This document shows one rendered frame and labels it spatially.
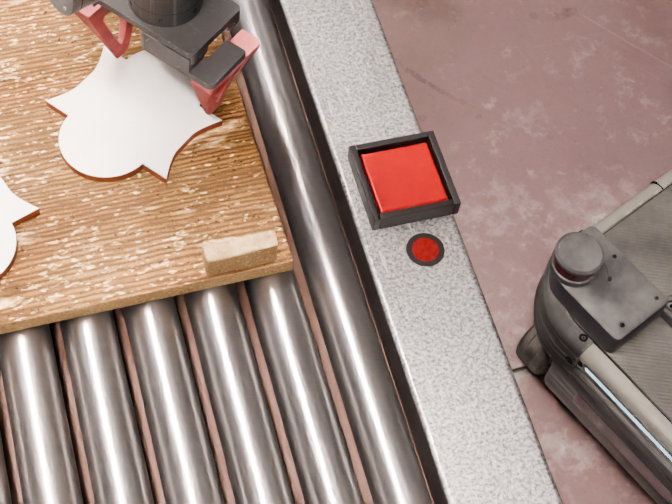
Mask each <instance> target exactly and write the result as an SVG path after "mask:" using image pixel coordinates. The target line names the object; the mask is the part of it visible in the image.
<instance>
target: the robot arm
mask: <svg viewBox="0 0 672 504"><path fill-rule="evenodd" d="M49 1H50V3H51V4H52V5H53V6H54V7H55V8H56V9H57V10H58V11H59V12H60V13H62V14H64V15H66V16H70V15H72V14H74V13H75V14H76V15H77V16H78V17H79V18H80V20H81V21H82V22H83V23H84V24H85V25H86V26H87V27H88V28H89V29H90V30H91V31H92V32H93V33H94V34H95V35H96V36H97V37H98V38H99V39H100V40H101V42H102V43H103V44H104V45H105V46H106V47H107V49H108V50H109V51H110V52H111V53H112V55H113V56H114V57H115V58H117V59H118V58H119V57H121V56H122V55H123V54H124V53H125V52H126V51H127V50H128V47H129V43H130V39H131V35H132V30H133V25H134V26H135V27H137V28H139V29H140V30H142V31H141V47H142V49H144V50H145V51H147V52H148V53H150V54H151V55H153V56H155V57H156V58H158V59H159V60H161V61H163V62H164V63H166V64H168V65H169V66H171V67H172V68H174V69H176V70H177V71H179V72H181V73H182V74H184V75H186V76H187V77H189V78H190V79H191V85H192V87H193V89H194V91H195V93H196V95H197V97H198V99H199V101H200V103H201V106H202V107H203V109H204V111H205V113H206V114H207V115H211V114H212V113H213V112H214V111H215V109H216V108H217V107H218V106H219V105H220V103H221V101H222V99H223V97H224V95H225V93H226V91H227V90H228V88H229V86H230V84H231V82H232V80H233V78H234V77H235V76H236V74H237V73H238V72H239V71H240V70H241V68H242V67H243V66H244V65H245V64H246V63H247V61H248V60H249V59H250V58H251V57H252V55H253V54H254V53H255V52H256V51H257V49H258V48H259V46H260V41H259V39H258V38H257V37H255V36H254V35H252V34H250V33H248V32H247V31H245V30H243V29H241V30H240V31H239V32H238V33H237V34H236V35H235V36H234V37H233V38H232V39H231V40H230V41H229V40H226V41H224V42H223V43H222V44H221V45H220V46H219V47H218V48H217V49H216V50H215V51H214V52H213V53H212V54H211V55H210V56H209V57H208V58H204V55H205V54H206V53H207V51H208V45H209V44H210V43H211V42H213V41H214V40H215V39H216V38H217V37H218V36H219V35H220V34H221V33H222V32H223V31H224V30H225V31H227V32H228V31H230V30H231V29H232V28H233V27H234V26H235V25H236V24H237V23H238V22H239V17H240V6H239V5H238V4H237V3H235V2H234V1H232V0H49ZM110 11H111V12H112V13H114V14H116V15H117V16H119V17H120V24H119V37H118V39H116V38H115V36H114V35H113V34H112V32H111V31H110V29H109V28H108V27H107V25H106V24H105V23H104V21H103V19H104V17H105V16H106V15H107V14H108V13H109V12H110Z"/></svg>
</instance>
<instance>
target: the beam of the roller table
mask: <svg viewBox="0 0 672 504"><path fill-rule="evenodd" d="M269 3H270V6H271V9H272V12H273V15H274V18H275V21H276V24H277V27H278V30H279V33H280V36H281V39H282V42H283V45H284V49H285V52H286V55H287V58H288V61H289V64H290V67H291V70H292V73H293V76H294V79H295V82H296V85H297V88H298V91H299V94H300V97H301V100H302V103H303V106H304V109H305V112H306V115H307V118H308V121H309V125H310V128H311V131H312V134H313V137H314V140H315V143H316V146H317V149H318V152H319V155H320V158H321V161H322V164H323V167H324V170H325V173H326V176H327V179H328V182H329V185H330V188H331V191H332V194H333V197H334V201H335V204H336V207H337V210H338V213H339V216H340V219H341V222H342V225H343V228H344V231H345V234H346V237H347V240H348V243H349V246H350V249H351V252H352V255H353V258H354V261H355V264H356V267H357V270H358V274H359V277H360V280H361V283H362V286H363V289H364V292H365V295H366V298H367V301H368V304H369V307H370V310H371V313H372V316H373V319H374V322H375V325H376V328H377V331H378V334H379V337H380V340H381V343H382V346H383V350H384V353H385V356H386V359H387V362H388V365H389V368H390V371H391V374H392V377H393V380H394V383H395V386H396V389H397V392H398V395H399V398H400V401H401V404H402V407H403V410H404V413H405V416H406V419H407V423H408V426H409V429H410V432H411V435H412V438H413V441H414V444H415V447H416V450H417V453H418V456H419V459H420V462H421V465H422V468H423V471H424V474H425V477H426V480H427V483H428V486H429V489H430V492H431V495H432V499H433V502H434V504H563V503H562V500H561V497H560V495H559V492H558V490H557V487H556V484H555V482H554V479H553V476H552V474H551V471H550V469H549V466H548V463H547V461H546V458H545V455H544V453H543V450H542V447H541V445H540V442H539V440H538V437H537V434H536V432H535V429H534V426H533V424H532V421H531V418H530V416H529V413H528V411H527V408H526V405H525V403H524V400H523V397H522V395H521V392H520V389H519V387H518V384H517V382H516V379H515V376H514V374H513V371H512V368H511V366H510V363H509V360H508V358H507V355H506V353H505V350H504V347H503V345H502V342H501V339H500V337H499V334H498V332H497V329H496V326H495V324H494V321H493V318H492V316H491V313H490V310H489V308H488V305H487V303H486V300H485V297H484V295H483V292H482V289H481V287H480V284H479V281H478V279H477V276H476V274H475V271H474V268H473V266H472V263H471V260H470V258H469V255H468V252H467V250H466V247H465V245H464V242H463V239H462V237H461V234H460V231H459V229H458V226H457V223H456V221H455V218H454V216H453V214H451V215H447V216H442V217H437V218H432V219H428V220H423V221H418V222H413V223H408V224H403V225H398V226H393V227H388V228H383V229H378V230H372V228H371V225H370V223H369V220H368V217H367V214H366V211H365V208H364V205H363V202H362V199H361V196H360V193H359V190H358V187H357V184H356V182H355V179H354V176H353V173H352V170H351V167H350V164H349V161H348V158H347V156H348V150H349V146H353V145H355V146H356V145H358V144H363V143H369V142H374V141H379V140H385V139H390V138H395V137H401V136H406V135H411V134H417V133H422V131H421V129H420V126H419V123H418V121H417V118H416V115H415V113H414V110H413V108H412V105H411V102H410V100H409V97H408V94H407V92H406V89H405V86H404V84H403V81H402V79H401V76H400V73H399V71H398V68H397V65H396V63H395V60H394V57H393V55H392V52H391V50H390V47H389V44H388V42H387V39H386V36H385V34H384V31H383V29H382V26H381V23H380V21H379V18H378V15H377V13H376V10H375V7H374V5H373V2H372V0H269ZM419 233H429V234H432V235H434V236H436V237H437V238H439V239H440V240H441V242H442V243H443V245H444V249H445V253H444V257H443V259H442V260H441V261H440V262H439V263H438V264H436V265H434V266H430V267H424V266H420V265H417V264H415V263H414V262H413V261H412V260H411V259H410V258H409V257H408V255H407V252H406V246H407V243H408V241H409V239H410V238H411V237H412V236H414V235H416V234H419Z"/></svg>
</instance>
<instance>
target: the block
mask: <svg viewBox="0 0 672 504"><path fill-rule="evenodd" d="M277 247H278V242H277V237H276V233H275V231H274V230H269V231H265V232H260V233H255V234H251V235H246V236H243V237H240V238H237V239H233V240H229V241H224V242H219V243H210V244H204V245H203V246H202V257H203V263H204V268H205V271H206V274H207V275H208V276H211V275H216V274H221V273H225V272H229V271H232V270H236V269H243V268H250V267H254V266H258V265H261V264H265V263H268V262H272V261H275V260H277Z"/></svg>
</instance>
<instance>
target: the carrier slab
mask: <svg viewBox="0 0 672 504"><path fill-rule="evenodd" d="M0 19H1V22H0V177H1V178H2V180H3V181H4V183H5V184H6V185H7V187H8V188H9V190H10V191H11V192H12V193H13V194H14V195H16V196H17V197H19V198H20V199H22V200H23V201H25V202H27V203H29V204H31V205H33V206H35V207H37V208H39V209H40V214H38V215H36V216H34V217H32V218H30V219H29V220H27V221H25V222H23V223H21V224H19V225H17V226H15V227H14V230H15V233H16V237H17V242H18V250H17V256H16V259H15V261H14V264H13V265H12V267H11V269H10V270H9V271H8V273H7V274H6V275H5V276H4V277H3V278H2V279H1V280H0V334H4V333H9V332H13V331H18V330H22V329H27V328H31V327H36V326H40V325H45V324H49V323H54V322H58V321H63V320H68V319H72V318H77V317H81V316H86V315H90V314H95V313H99V312H104V311H108V310H113V309H117V308H122V307H126V306H131V305H136V304H140V303H145V302H149V301H154V300H158V299H163V298H167V297H172V296H176V295H181V294H185V293H190V292H195V291H199V290H204V289H208V288H213V287H217V286H222V285H226V284H231V283H235V282H240V281H244V280H249V279H254V278H258V277H263V276H267V275H272V274H276V273H281V272H285V271H290V270H292V268H293V257H292V254H291V251H290V248H289V245H288V242H287V239H286V236H285V232H284V229H283V226H282V223H281V220H280V217H279V214H278V211H277V207H276V204H275V201H274V198H273V195H272V192H271V189H270V185H269V182H268V179H267V176H266V173H265V170H264V167H263V164H262V160H261V157H260V154H259V151H258V148H257V145H256V142H255V139H254V135H253V132H252V129H251V126H250V123H249V120H248V117H247V113H246V110H245V107H244V104H243V101H242V98H241V95H240V92H239V88H238V85H237V82H236V79H235V77H234V78H233V80H232V82H231V84H230V86H229V88H228V90H227V91H226V93H225V95H224V97H223V99H222V101H221V103H220V105H219V106H218V107H217V108H216V109H215V111H214V112H213V113H212V114H213V115H215V116H216V117H218V118H220V119H221V120H222V126H219V127H217V128H214V129H211V130H209V131H207V132H204V133H202V134H200V135H199V136H197V137H195V138H194V139H193V140H192V141H191V142H190V143H189V144H188V145H187V146H186V147H185V148H184V149H183V150H182V151H181V152H180V153H179V154H178V155H177V157H176V158H175V160H174V162H173V164H172V166H171V169H170V173H169V176H168V180H167V184H166V183H164V182H163V181H161V180H160V179H158V178H156V177H155V176H153V175H152V174H150V173H149V172H147V171H146V170H144V169H142V170H141V171H140V172H138V173H137V174H135V175H133V176H132V177H129V178H127V179H124V180H121V181H116V182H96V181H92V180H88V179H85V178H83V177H81V176H79V175H78V174H76V173H75V172H73V171H72V170H71V169H70V168H69V167H68V166H67V165H66V163H65V162H64V160H63V158H62V155H61V152H60V147H59V132H60V129H61V126H62V124H63V122H64V121H65V119H66V118H64V117H63V116H61V115H60V114H58V113H57V112H55V111H54V110H52V109H51V108H49V107H47V105H46V100H49V99H52V98H55V97H57V96H60V95H62V94H65V93H67V92H69V91H71V90H73V89H74V88H76V87H77V86H78V85H79V84H80V83H81V82H82V81H83V80H85V79H86V78H87V77H88V76H89V75H90V74H91V73H92V72H93V71H94V70H95V68H96V66H97V65H98V63H99V60H100V58H101V55H102V51H103V48H104V46H105V45H104V44H103V43H102V42H101V40H100V39H99V38H98V37H97V36H96V35H95V34H94V33H93V32H92V31H91V30H90V29H89V28H88V27H87V26H86V25H85V24H84V23H83V22H82V21H81V20H80V18H79V17H78V16H77V15H76V14H75V13H74V14H72V15H70V16H66V15H64V14H62V13H60V12H59V11H58V10H57V9H56V8H55V7H54V6H53V5H52V4H51V3H50V1H49V0H0ZM105 47H106V46H105ZM269 230H274V231H275V233H276V237H277V242H278V247H277V260H275V261H272V262H268V263H265V264H261V265H258V266H254V267H250V268H243V269H236V270H232V271H229V272H225V273H221V274H216V275H211V276H208V275H207V274H206V271H205V268H204V263H203V257H202V246H203V245H204V244H210V243H219V242H224V241H229V240H233V239H237V238H240V237H243V236H246V235H251V234H255V233H260V232H265V231H269Z"/></svg>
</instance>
